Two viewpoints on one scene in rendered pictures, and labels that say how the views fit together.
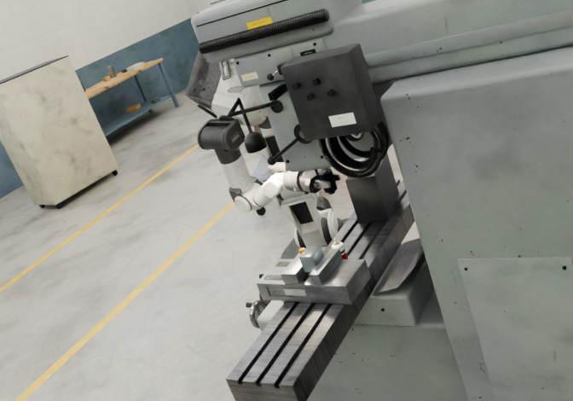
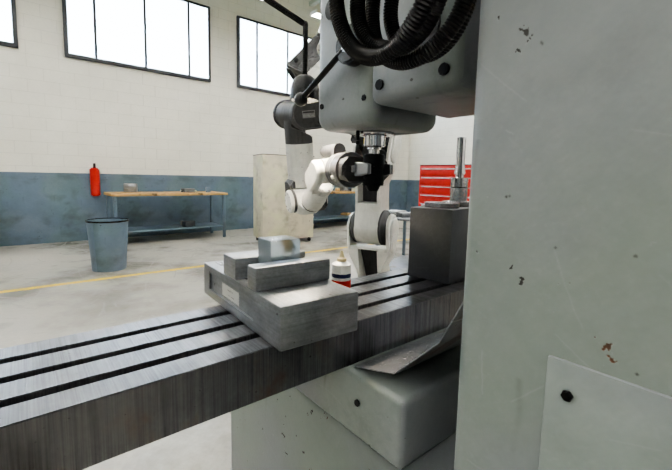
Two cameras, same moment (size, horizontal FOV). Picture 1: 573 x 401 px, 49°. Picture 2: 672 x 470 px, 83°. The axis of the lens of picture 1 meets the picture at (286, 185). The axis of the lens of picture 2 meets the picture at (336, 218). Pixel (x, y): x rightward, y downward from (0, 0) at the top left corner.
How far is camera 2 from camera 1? 1.45 m
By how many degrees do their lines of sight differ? 20
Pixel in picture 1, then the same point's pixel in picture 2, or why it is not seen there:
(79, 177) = (285, 230)
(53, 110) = not seen: hidden behind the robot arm
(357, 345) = (310, 443)
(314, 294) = (246, 307)
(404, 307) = (392, 420)
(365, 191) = (431, 230)
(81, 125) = not seen: hidden behind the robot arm
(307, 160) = (344, 105)
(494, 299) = not seen: outside the picture
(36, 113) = (278, 180)
